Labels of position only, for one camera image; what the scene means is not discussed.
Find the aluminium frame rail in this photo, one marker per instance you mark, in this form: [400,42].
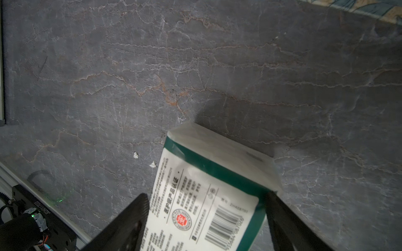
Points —
[10,179]

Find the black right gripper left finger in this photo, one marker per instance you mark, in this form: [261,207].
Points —
[125,232]

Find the green white tissue pack front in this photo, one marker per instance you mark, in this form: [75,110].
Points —
[209,193]

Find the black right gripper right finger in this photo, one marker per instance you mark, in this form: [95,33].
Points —
[288,231]

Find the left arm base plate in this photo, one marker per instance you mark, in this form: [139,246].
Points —
[57,236]

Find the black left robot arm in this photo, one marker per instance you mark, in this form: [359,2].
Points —
[28,224]

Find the cream canvas tote bag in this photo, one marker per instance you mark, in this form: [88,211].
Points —
[389,11]

